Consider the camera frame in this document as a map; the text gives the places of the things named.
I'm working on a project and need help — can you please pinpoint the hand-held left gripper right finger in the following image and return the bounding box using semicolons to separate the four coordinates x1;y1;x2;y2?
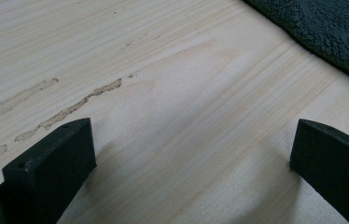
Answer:
289;118;349;224

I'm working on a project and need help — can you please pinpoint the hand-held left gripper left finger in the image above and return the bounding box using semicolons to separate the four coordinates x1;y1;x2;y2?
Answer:
0;117;98;224

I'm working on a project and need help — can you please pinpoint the dark fleece cloth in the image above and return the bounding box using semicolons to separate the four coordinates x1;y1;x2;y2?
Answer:
243;0;349;91

